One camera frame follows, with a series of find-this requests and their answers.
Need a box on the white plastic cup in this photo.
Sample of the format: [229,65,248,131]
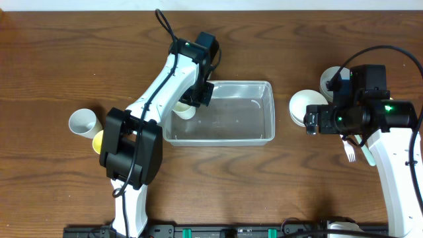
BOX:
[173,101,196,120]

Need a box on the yellow plastic cup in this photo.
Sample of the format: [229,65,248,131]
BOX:
[92,130,104,154]

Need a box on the grey plastic cup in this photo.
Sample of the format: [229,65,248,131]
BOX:
[68,108,102,139]

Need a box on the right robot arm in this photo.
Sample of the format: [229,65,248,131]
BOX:
[303,65,422,237]

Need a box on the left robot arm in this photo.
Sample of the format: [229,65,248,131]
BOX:
[99,32,221,237]

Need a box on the clear plastic container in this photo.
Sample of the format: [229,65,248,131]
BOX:
[163,81,276,147]

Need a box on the white plastic bowl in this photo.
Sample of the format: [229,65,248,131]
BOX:
[289,89,328,127]

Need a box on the pink plastic fork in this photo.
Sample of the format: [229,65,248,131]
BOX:
[340,135,356,163]

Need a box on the grey plastic bowl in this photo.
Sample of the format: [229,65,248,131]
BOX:
[319,66,350,102]

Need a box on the light green plastic spoon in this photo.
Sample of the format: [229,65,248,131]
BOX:
[354,135,376,167]

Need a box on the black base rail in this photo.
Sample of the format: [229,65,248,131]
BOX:
[62,221,391,238]

